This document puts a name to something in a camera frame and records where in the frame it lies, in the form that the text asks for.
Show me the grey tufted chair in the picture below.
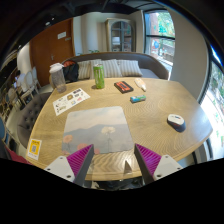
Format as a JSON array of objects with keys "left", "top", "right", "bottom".
[{"left": 17, "top": 92, "right": 51, "bottom": 147}]

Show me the striped cushion left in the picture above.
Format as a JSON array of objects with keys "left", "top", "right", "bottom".
[{"left": 78, "top": 60, "right": 90, "bottom": 80}]

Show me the wooden door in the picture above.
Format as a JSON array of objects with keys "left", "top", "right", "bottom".
[{"left": 30, "top": 19, "right": 74, "bottom": 86}]

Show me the floral landscape mouse pad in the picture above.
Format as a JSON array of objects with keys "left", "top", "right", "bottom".
[{"left": 62, "top": 106, "right": 134, "bottom": 154}]

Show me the white sticker sheet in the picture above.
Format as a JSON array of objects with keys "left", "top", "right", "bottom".
[{"left": 53, "top": 88, "right": 90, "bottom": 115}]

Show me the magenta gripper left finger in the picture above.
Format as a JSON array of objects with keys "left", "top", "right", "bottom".
[{"left": 44, "top": 143, "right": 95, "bottom": 187}]

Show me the teal small packet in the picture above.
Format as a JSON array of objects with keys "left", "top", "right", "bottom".
[{"left": 130, "top": 95, "right": 146, "bottom": 103}]

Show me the striped cushion middle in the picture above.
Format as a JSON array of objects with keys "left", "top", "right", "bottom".
[{"left": 89, "top": 59, "right": 122, "bottom": 79}]

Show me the yellow QR code card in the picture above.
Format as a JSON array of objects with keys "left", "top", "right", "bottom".
[{"left": 27, "top": 139, "right": 42, "bottom": 160}]

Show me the striped cushion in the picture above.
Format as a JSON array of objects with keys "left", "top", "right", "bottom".
[
  {"left": 117, "top": 60, "right": 142, "bottom": 77},
  {"left": 89, "top": 59, "right": 122, "bottom": 79},
  {"left": 78, "top": 60, "right": 90, "bottom": 80}
]

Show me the grey sofa bench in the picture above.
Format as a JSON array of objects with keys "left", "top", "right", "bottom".
[{"left": 62, "top": 52, "right": 168, "bottom": 80}]

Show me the green drink can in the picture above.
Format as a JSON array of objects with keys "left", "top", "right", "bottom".
[{"left": 93, "top": 64, "right": 105, "bottom": 89}]

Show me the striped cushion right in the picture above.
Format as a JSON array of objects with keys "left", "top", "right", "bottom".
[{"left": 117, "top": 60, "right": 142, "bottom": 77}]

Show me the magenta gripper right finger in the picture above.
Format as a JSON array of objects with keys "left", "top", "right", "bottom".
[{"left": 133, "top": 143, "right": 184, "bottom": 185}]

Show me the black bag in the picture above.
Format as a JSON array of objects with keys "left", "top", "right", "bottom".
[{"left": 63, "top": 63, "right": 79, "bottom": 82}]

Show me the white and grey computer mouse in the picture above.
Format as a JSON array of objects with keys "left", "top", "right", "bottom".
[{"left": 167, "top": 114, "right": 186, "bottom": 132}]

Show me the glass door cabinet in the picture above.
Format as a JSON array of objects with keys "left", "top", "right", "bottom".
[{"left": 105, "top": 18, "right": 135, "bottom": 52}]

